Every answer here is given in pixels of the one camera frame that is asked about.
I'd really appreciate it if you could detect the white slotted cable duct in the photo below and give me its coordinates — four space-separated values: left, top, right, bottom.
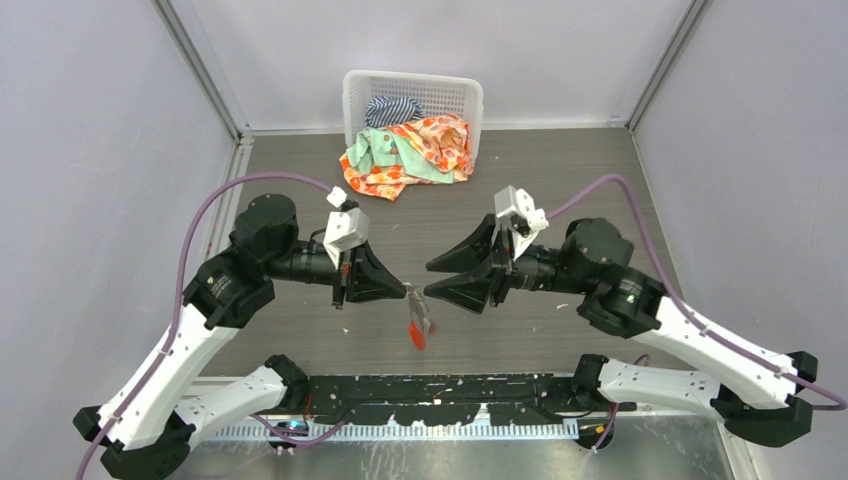
208 418 579 442

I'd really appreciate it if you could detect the metal keyring holder red handle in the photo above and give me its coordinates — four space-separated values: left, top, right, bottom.
404 282 438 350

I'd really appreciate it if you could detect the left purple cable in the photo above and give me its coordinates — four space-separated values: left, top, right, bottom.
74 172 360 480

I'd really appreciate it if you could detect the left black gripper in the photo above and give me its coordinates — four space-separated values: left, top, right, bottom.
265 236 406 309

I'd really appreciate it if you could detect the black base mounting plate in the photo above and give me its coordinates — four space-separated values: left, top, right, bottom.
264 373 611 426

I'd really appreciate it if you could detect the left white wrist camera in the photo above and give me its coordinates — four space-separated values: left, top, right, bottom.
322 186 370 269

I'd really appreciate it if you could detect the mint green cloth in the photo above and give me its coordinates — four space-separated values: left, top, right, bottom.
345 127 454 184

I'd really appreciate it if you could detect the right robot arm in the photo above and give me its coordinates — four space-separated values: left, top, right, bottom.
424 215 818 448

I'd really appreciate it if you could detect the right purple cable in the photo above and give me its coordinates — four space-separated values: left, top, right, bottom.
544 173 848 452

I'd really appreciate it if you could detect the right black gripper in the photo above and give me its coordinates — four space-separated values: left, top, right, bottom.
423 211 593 312

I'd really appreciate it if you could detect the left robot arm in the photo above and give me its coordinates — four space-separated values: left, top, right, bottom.
74 194 406 479

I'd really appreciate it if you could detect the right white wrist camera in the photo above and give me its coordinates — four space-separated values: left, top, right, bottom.
494 185 549 260

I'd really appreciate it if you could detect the blue striped cloth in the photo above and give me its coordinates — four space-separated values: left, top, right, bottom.
365 96 423 128

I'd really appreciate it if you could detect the purple cable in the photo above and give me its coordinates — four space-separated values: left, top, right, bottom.
74 172 360 480
544 173 848 452

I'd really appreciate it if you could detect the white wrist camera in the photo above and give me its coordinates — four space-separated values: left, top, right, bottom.
322 186 370 269
494 185 549 260

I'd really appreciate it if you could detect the orange floral cloth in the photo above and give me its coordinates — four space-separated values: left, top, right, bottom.
339 114 475 201

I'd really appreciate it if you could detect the white plastic laundry basket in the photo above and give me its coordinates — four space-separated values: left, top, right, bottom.
342 70 484 158

